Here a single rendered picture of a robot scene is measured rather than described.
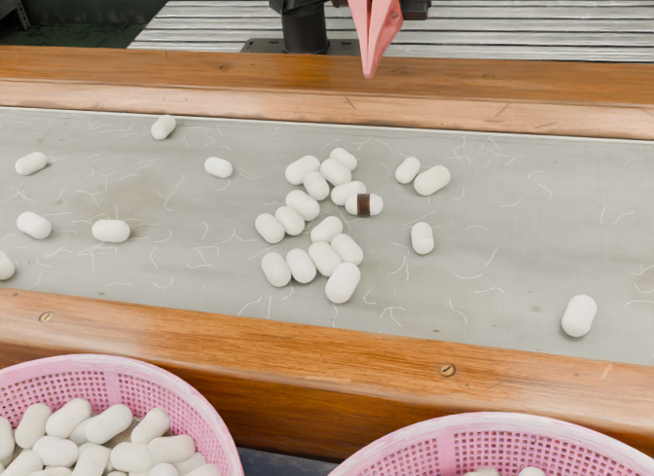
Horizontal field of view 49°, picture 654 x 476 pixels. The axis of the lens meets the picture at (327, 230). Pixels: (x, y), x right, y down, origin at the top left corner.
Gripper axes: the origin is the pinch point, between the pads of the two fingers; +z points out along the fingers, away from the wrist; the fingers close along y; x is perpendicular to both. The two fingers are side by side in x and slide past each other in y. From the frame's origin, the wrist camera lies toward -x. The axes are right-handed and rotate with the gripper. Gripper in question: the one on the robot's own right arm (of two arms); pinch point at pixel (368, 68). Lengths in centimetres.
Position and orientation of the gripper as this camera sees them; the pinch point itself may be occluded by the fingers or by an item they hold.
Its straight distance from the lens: 71.3
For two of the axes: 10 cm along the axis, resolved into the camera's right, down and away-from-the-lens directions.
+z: -1.2, 9.8, -1.5
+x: 2.2, 1.7, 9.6
